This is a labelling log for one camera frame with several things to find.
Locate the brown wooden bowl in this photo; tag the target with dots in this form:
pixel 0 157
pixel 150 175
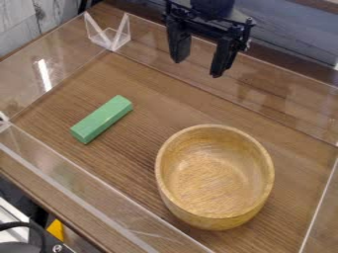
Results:
pixel 215 176

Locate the clear acrylic tray wall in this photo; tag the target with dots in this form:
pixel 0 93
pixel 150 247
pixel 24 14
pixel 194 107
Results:
pixel 99 185

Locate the clear acrylic corner bracket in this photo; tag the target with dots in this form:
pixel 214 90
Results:
pixel 108 38

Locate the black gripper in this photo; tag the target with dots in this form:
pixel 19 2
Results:
pixel 213 18

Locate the green rectangular block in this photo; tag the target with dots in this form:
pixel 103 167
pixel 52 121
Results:
pixel 88 128

